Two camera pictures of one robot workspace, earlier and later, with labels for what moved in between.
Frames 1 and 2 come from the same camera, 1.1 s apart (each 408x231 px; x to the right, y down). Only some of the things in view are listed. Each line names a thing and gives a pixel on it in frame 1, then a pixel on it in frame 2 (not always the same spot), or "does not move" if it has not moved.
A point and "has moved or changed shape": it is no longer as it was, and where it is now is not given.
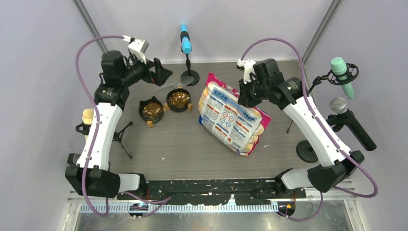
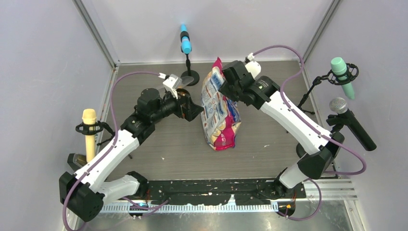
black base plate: [212, 191] does not move
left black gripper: [161, 75] -> [188, 112]
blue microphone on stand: [186, 49] does not move
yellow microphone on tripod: [84, 127] does not move
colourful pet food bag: [238, 127] has moved or changed shape
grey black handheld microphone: [340, 106] does not move
